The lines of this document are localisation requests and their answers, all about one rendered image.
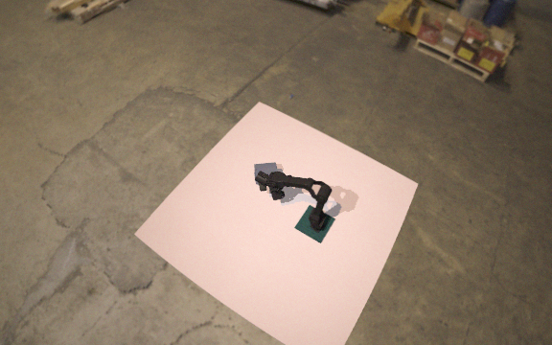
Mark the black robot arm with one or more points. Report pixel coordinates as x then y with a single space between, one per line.
276 181

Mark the grey sloped panel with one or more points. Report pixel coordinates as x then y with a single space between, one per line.
265 168

